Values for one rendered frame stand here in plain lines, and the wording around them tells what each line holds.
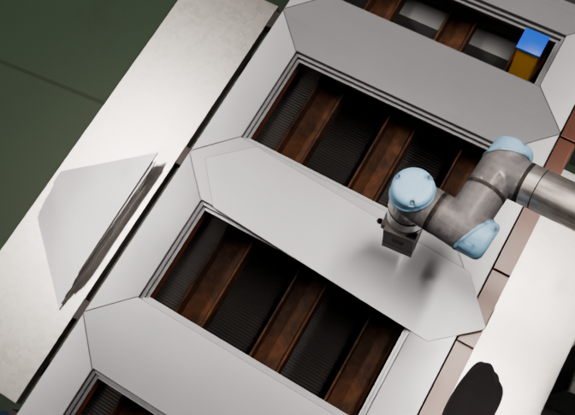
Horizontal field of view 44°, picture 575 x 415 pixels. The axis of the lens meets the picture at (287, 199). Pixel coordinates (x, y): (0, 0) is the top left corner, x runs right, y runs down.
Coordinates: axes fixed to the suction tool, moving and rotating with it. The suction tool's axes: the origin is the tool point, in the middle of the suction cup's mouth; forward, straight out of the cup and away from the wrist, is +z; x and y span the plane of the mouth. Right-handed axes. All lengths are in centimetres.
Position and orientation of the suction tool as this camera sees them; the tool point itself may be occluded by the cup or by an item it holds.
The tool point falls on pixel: (403, 240)
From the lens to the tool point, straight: 151.7
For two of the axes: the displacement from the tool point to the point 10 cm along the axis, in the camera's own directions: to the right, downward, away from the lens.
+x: 9.0, 3.8, -2.3
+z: 1.0, 3.4, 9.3
